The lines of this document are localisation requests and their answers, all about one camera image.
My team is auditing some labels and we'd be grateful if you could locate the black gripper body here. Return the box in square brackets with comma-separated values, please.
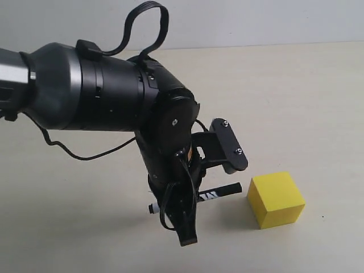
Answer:
[147, 132, 228, 225]

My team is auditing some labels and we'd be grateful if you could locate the black and white marker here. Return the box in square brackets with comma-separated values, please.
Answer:
[147, 182, 243, 214]

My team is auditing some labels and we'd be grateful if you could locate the yellow cube block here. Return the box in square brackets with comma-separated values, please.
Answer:
[247, 171, 305, 229]

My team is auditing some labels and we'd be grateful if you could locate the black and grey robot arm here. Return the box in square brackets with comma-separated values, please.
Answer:
[1, 43, 231, 246]

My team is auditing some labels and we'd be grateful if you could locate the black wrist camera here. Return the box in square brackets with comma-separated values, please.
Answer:
[210, 118, 248, 174]

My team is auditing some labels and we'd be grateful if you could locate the black camera cable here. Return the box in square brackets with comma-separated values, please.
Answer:
[0, 1, 205, 231]

